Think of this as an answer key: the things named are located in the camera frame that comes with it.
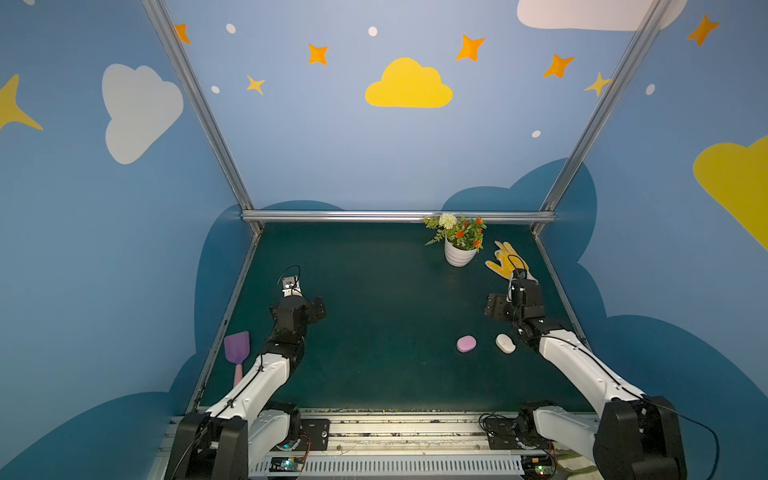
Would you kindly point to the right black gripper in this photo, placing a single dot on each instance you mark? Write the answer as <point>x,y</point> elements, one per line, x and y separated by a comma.
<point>495,305</point>

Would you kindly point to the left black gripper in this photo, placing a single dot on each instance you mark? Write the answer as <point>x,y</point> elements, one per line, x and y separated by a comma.
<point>315,308</point>

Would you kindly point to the white earbud charging case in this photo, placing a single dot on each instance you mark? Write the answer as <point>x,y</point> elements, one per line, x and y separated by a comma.
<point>505,344</point>

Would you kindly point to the purple earbud charging case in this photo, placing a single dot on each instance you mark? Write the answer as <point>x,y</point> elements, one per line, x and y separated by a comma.
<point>466,344</point>

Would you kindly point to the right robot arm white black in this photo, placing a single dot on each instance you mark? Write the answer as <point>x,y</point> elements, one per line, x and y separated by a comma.
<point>633,437</point>

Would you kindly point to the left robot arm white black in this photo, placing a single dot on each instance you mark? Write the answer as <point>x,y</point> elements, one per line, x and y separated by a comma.
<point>231,437</point>

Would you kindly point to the yellow work glove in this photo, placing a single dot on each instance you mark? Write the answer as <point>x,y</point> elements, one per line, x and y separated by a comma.
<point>507,261</point>

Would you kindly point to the white potted flower plant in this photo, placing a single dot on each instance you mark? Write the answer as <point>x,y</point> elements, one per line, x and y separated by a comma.
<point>461,236</point>

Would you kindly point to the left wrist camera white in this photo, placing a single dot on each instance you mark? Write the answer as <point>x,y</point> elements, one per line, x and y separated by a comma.
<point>290,286</point>

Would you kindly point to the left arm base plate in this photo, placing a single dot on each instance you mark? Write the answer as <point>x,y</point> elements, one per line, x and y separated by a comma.
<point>312,434</point>

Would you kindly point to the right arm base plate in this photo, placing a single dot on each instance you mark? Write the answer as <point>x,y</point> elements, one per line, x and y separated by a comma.
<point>504,433</point>

